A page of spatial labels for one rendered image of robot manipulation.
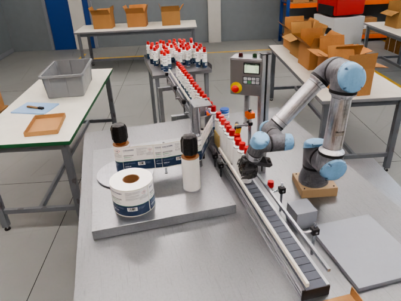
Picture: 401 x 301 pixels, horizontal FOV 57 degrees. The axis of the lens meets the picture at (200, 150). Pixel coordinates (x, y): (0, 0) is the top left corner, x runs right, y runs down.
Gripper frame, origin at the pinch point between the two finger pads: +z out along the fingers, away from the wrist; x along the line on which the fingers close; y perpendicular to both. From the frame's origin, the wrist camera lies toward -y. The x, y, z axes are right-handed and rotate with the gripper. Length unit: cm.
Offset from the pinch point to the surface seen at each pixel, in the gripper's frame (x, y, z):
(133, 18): -495, 8, 286
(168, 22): -481, -55, 288
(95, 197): -9, 77, 11
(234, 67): -46, 0, -31
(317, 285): 61, 0, -29
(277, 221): 29.3, -1.6, -10.6
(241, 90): -38.2, -3.6, -21.7
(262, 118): -25.9, -12.9, -12.0
